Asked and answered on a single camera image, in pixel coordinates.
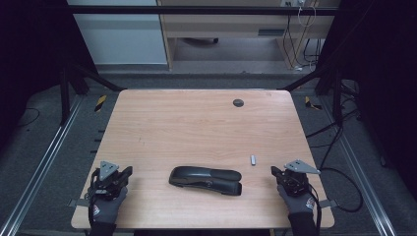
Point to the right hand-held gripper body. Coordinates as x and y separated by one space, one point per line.
295 182

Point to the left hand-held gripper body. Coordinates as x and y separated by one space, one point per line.
108 183

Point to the silver staple strip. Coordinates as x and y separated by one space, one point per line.
253 160

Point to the black stapler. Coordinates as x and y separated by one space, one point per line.
205 180

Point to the person's right hand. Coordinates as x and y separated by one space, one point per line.
298 203

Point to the person's left hand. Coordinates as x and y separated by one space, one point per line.
106 208

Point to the grey tape tab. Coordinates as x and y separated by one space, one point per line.
77 203
328 203

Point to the yellow black tape strip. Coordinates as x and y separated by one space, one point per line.
310 104
100 103

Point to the dark round table grommet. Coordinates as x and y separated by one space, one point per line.
238 103

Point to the white cabinet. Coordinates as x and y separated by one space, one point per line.
121 36

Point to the light wooden desk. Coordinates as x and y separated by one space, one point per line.
229 26

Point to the aluminium floor rail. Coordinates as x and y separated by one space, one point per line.
360 177
42 160

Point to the black frame strut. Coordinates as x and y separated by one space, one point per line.
327 78
85 77

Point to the black horizontal frame bar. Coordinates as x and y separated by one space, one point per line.
196 10

